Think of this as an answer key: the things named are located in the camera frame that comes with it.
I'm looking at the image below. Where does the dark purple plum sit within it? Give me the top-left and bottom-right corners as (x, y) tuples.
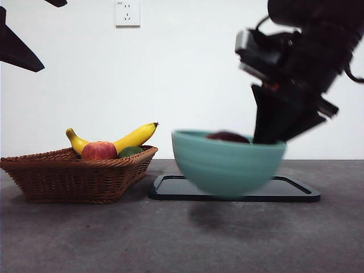
(205, 131), (251, 144)

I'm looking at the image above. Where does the teal ribbed bowl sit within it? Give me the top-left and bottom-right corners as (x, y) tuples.
(171, 129), (287, 200)

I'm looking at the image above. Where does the black rectangular tray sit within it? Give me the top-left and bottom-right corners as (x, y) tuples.
(148, 175), (321, 202)

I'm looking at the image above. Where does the red apple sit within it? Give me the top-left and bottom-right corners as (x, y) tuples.
(81, 141), (118, 160)

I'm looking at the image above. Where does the yellow banana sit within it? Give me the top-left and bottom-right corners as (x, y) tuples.
(65, 122), (159, 156)

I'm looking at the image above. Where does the brown wicker basket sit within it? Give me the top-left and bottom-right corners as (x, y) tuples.
(0, 146), (159, 205)

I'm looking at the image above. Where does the green round fruit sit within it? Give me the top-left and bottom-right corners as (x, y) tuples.
(117, 146), (144, 159)

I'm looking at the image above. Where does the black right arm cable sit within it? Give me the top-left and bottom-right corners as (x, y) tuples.
(342, 56), (364, 84)

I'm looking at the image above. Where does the white wall power socket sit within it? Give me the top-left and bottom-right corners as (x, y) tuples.
(115, 1), (141, 28)

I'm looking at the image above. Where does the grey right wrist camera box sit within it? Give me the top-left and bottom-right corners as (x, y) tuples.
(235, 28), (282, 68)

